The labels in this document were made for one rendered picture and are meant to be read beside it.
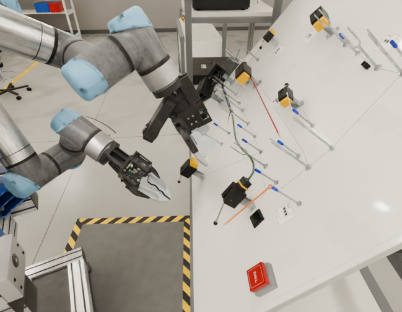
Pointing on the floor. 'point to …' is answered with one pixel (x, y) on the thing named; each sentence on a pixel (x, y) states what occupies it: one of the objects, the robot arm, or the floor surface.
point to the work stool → (7, 79)
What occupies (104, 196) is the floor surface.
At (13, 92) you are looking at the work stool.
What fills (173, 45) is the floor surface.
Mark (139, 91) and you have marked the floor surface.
